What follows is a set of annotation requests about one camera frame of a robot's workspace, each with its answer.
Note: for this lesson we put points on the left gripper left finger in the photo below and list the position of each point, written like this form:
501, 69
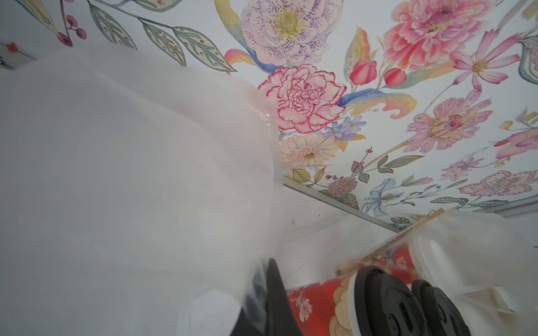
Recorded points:
253, 317

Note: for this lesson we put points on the clear plastic bag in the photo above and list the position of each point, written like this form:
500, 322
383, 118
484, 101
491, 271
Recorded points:
479, 260
137, 198

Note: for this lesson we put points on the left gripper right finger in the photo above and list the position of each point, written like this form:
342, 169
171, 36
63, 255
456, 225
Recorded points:
280, 318

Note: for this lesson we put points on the red cup black lid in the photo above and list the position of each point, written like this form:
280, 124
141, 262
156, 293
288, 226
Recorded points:
441, 314
369, 302

